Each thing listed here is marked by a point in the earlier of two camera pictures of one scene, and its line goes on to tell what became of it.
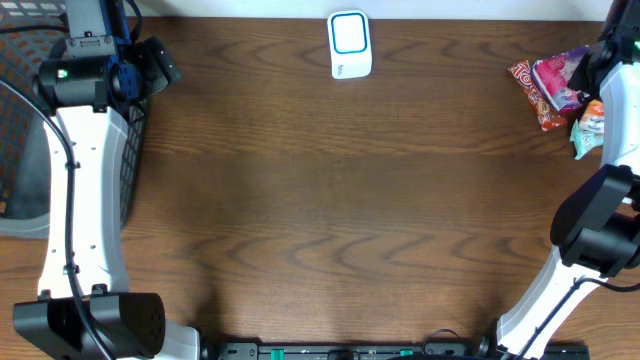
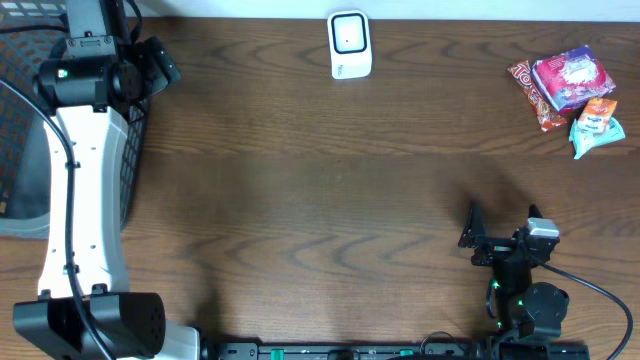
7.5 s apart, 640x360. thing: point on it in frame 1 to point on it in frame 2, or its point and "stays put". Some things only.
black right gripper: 582,81 to 494,248
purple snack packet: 553,74 stays put
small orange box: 593,120 stays put
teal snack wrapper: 585,140 stays put
